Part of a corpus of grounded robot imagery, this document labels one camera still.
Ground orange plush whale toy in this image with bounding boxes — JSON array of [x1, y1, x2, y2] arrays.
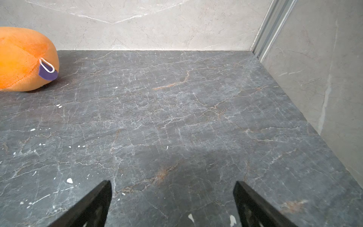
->
[[1, 27, 60, 92]]

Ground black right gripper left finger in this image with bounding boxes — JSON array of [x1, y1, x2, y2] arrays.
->
[[50, 180, 112, 227]]

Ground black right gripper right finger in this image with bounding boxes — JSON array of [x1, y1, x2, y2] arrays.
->
[[233, 181, 297, 227]]

